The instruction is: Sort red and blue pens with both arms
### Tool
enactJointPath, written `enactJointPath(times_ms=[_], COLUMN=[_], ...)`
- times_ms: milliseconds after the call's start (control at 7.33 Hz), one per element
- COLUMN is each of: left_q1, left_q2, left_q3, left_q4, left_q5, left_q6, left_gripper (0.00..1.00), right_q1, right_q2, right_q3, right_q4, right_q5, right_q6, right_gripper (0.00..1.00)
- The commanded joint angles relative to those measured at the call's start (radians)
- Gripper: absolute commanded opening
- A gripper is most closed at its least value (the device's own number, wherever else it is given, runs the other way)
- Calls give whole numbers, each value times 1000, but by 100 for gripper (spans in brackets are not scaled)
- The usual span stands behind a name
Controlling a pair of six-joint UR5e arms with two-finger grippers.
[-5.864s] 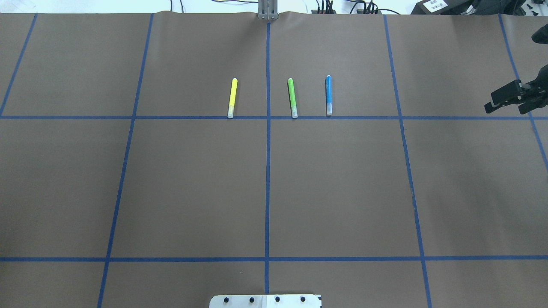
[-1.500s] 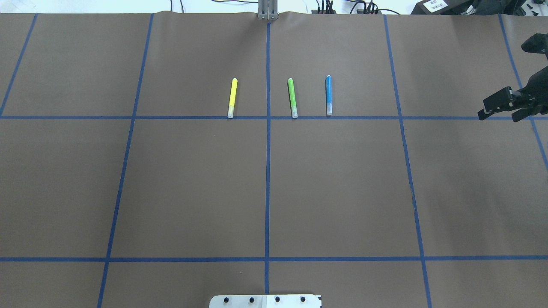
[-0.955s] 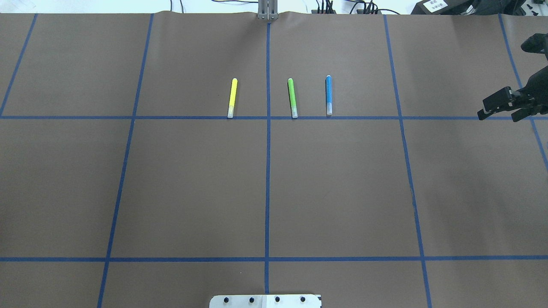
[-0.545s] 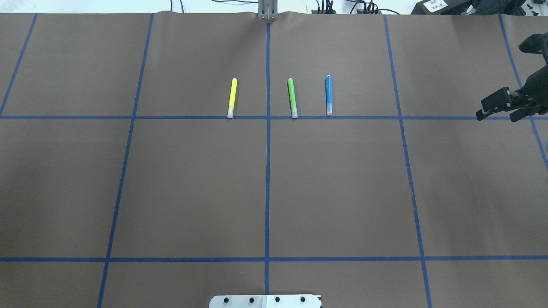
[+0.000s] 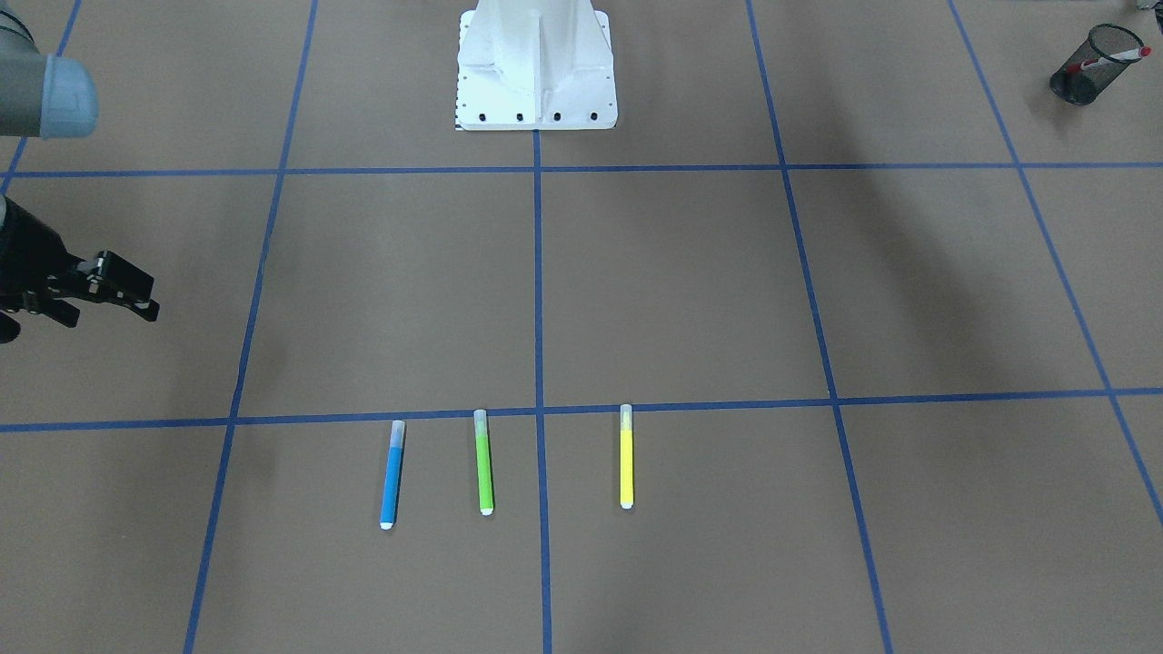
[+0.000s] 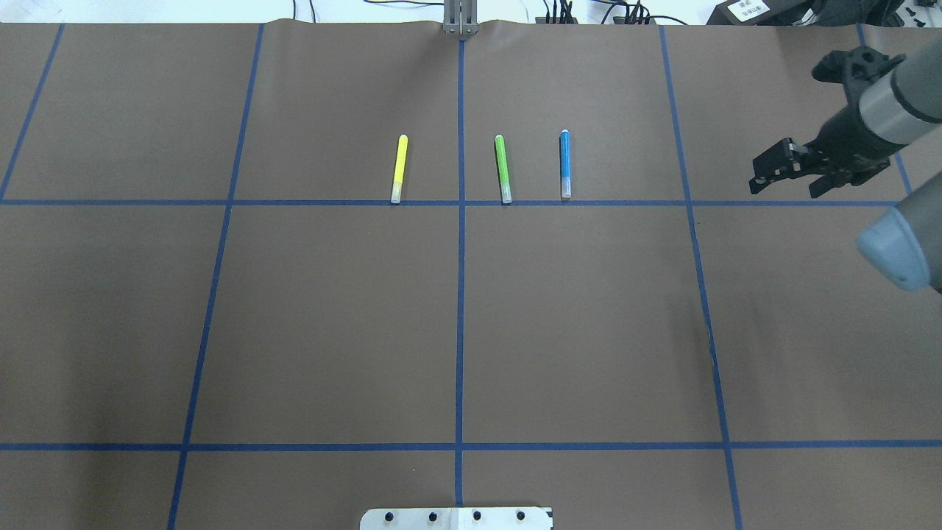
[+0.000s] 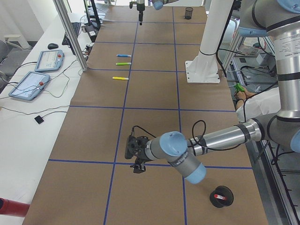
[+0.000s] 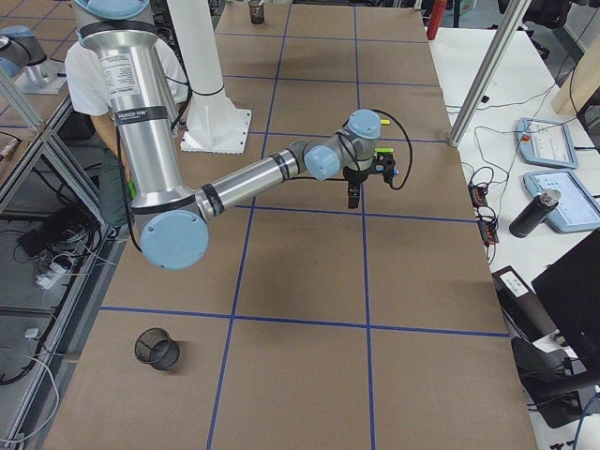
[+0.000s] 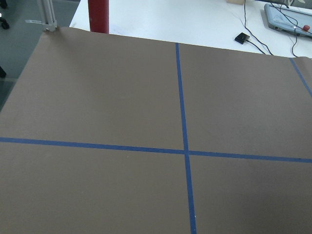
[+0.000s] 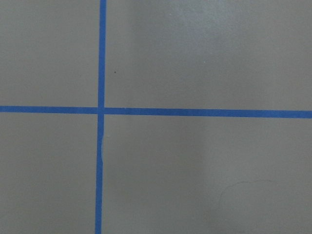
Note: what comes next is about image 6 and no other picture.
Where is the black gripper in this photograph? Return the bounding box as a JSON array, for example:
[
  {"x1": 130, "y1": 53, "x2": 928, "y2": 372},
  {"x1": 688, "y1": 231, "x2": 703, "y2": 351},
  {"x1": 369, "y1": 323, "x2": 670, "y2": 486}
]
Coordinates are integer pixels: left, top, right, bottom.
[{"x1": 749, "y1": 104, "x2": 908, "y2": 199}]

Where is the blue marker pen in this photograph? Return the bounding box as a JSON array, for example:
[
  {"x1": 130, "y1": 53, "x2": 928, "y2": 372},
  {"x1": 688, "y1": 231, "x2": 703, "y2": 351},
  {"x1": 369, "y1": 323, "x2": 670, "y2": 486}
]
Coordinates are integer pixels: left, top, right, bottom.
[{"x1": 559, "y1": 130, "x2": 573, "y2": 200}]

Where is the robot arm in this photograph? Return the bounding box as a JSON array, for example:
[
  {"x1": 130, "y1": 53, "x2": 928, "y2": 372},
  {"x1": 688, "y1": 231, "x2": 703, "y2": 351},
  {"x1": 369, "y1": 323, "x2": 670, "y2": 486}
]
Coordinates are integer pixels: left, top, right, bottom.
[{"x1": 749, "y1": 39, "x2": 941, "y2": 292}]

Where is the green marker pen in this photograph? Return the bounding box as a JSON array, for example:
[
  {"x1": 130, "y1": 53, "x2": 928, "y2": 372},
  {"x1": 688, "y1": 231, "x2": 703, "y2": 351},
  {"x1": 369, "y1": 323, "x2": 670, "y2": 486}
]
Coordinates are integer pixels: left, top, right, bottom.
[{"x1": 494, "y1": 134, "x2": 514, "y2": 205}]

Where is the yellow marker pen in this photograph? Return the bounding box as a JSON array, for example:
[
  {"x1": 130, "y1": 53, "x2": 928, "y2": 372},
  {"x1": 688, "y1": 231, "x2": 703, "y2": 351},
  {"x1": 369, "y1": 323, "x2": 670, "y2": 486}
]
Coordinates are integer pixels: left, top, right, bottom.
[{"x1": 389, "y1": 134, "x2": 409, "y2": 205}]

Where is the brown paper table cover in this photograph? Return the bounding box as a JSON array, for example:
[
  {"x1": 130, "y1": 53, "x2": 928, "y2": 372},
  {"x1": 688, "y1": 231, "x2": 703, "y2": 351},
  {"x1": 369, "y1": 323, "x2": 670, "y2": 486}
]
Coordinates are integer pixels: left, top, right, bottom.
[{"x1": 1, "y1": 20, "x2": 940, "y2": 529}]

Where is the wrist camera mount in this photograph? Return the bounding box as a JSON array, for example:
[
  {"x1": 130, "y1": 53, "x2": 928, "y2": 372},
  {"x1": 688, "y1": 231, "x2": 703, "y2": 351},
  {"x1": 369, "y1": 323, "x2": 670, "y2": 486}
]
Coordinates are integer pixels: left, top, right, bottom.
[{"x1": 811, "y1": 45, "x2": 906, "y2": 104}]

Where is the aluminium frame post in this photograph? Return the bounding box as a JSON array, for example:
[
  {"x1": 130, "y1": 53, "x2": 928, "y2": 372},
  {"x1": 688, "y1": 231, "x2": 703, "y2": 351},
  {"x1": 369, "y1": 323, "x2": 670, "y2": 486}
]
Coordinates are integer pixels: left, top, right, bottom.
[{"x1": 442, "y1": 0, "x2": 480, "y2": 39}]

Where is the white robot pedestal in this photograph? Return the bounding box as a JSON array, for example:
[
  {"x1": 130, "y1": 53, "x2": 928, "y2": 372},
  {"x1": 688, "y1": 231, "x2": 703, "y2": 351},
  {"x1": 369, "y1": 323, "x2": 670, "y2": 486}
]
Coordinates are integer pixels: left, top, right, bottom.
[{"x1": 359, "y1": 506, "x2": 555, "y2": 529}]

